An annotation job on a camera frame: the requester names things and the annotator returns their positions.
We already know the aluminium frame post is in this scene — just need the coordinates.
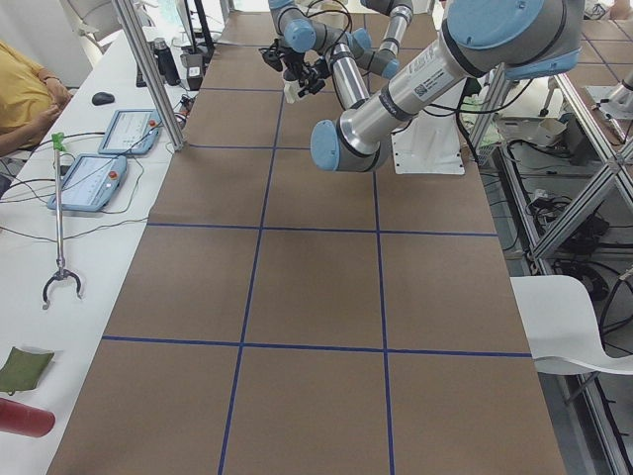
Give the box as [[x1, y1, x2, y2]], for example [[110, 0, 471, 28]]
[[113, 0, 185, 151]]

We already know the near blue teach pendant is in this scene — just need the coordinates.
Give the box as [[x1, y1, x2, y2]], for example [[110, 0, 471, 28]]
[[61, 153, 128, 212]]

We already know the red cylindrical bottle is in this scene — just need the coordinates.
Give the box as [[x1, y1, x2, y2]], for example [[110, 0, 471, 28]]
[[1, 399, 55, 437]]

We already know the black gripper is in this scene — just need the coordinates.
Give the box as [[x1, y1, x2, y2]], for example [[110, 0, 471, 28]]
[[298, 62, 328, 95], [278, 48, 303, 79]]

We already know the black computer mouse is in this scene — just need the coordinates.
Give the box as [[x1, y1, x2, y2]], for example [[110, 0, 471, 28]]
[[91, 92, 115, 106]]

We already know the black water bottle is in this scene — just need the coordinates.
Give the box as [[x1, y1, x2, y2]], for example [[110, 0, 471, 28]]
[[152, 37, 181, 86]]

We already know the far blue teach pendant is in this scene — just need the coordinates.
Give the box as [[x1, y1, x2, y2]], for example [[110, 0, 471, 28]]
[[98, 109, 161, 155]]

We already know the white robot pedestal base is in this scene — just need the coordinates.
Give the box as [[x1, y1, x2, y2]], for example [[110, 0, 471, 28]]
[[391, 92, 465, 175]]

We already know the white ceramic mug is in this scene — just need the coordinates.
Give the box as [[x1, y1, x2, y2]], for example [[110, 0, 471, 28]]
[[283, 71, 308, 104]]

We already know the person in yellow shirt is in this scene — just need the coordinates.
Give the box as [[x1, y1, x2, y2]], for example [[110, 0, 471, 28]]
[[1, 42, 72, 156]]

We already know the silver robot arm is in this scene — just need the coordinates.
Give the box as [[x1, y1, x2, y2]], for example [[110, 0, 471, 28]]
[[311, 0, 585, 172], [262, 1, 413, 81]]

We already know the blue teach pendant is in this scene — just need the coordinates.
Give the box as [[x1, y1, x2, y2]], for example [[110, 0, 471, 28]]
[[61, 153, 128, 212], [98, 109, 161, 155]]

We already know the green handled reacher grabber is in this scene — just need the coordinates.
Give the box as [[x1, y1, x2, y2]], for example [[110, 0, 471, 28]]
[[43, 133, 82, 310]]

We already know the green bean bag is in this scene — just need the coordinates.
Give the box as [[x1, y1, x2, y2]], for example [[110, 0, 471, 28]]
[[0, 347, 54, 395]]

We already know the white plastic chair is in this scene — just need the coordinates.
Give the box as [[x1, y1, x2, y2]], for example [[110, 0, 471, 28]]
[[510, 275, 632, 376]]

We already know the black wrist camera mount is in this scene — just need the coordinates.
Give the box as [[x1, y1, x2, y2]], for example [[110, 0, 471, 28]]
[[258, 43, 284, 72]]

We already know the green patterned cloth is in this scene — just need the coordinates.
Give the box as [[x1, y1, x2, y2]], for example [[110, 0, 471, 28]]
[[460, 95, 501, 166]]

